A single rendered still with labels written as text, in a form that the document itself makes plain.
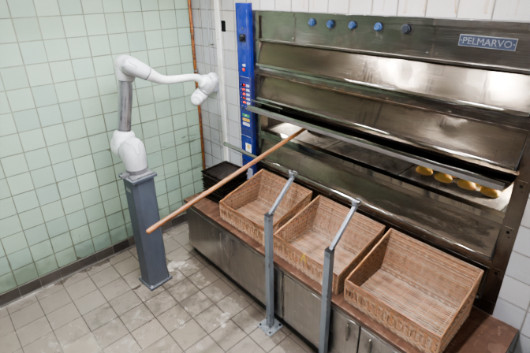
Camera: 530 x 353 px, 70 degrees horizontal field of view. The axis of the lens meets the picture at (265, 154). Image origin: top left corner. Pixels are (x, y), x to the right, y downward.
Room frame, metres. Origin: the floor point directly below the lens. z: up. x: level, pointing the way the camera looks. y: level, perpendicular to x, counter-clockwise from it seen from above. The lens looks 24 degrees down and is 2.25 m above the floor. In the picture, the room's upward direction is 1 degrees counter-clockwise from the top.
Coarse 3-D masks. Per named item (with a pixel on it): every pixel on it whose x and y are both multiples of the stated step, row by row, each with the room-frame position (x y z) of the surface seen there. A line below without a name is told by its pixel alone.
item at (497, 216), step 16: (288, 144) 2.68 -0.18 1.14; (304, 144) 2.58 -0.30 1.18; (336, 160) 2.34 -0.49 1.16; (352, 160) 2.29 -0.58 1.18; (384, 176) 2.07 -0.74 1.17; (400, 176) 2.04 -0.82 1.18; (416, 192) 1.91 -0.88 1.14; (432, 192) 1.85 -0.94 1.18; (448, 192) 1.84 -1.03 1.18; (464, 208) 1.72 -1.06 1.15; (480, 208) 1.67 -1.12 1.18
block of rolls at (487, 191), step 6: (420, 168) 2.08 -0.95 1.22; (426, 168) 2.06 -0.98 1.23; (426, 174) 2.04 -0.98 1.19; (438, 174) 1.99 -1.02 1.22; (444, 174) 1.97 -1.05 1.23; (438, 180) 1.98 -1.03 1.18; (444, 180) 1.95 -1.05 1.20; (450, 180) 1.94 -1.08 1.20; (462, 180) 1.90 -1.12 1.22; (462, 186) 1.88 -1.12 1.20; (468, 186) 1.86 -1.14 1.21; (474, 186) 1.86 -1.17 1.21; (486, 192) 1.79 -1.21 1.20; (492, 192) 1.78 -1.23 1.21; (498, 192) 1.77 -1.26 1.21
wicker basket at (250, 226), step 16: (272, 176) 2.76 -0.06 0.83; (256, 192) 2.80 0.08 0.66; (272, 192) 2.71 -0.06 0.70; (288, 192) 2.61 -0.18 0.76; (304, 192) 2.50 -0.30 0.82; (224, 208) 2.50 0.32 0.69; (240, 208) 2.67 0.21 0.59; (256, 208) 2.66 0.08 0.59; (288, 208) 2.56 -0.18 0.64; (240, 224) 2.44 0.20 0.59; (256, 224) 2.22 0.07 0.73; (256, 240) 2.23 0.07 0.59
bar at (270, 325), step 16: (224, 144) 2.66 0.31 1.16; (304, 176) 2.08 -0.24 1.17; (336, 192) 1.88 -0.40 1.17; (272, 208) 2.03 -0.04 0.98; (352, 208) 1.78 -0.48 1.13; (272, 224) 2.00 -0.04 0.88; (272, 240) 2.00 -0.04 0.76; (336, 240) 1.67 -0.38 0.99; (272, 256) 2.00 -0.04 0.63; (272, 272) 1.99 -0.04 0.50; (272, 288) 1.99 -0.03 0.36; (272, 304) 1.99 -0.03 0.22; (272, 320) 1.99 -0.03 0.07; (320, 320) 1.65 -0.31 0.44; (320, 336) 1.64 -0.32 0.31; (320, 352) 1.64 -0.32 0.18
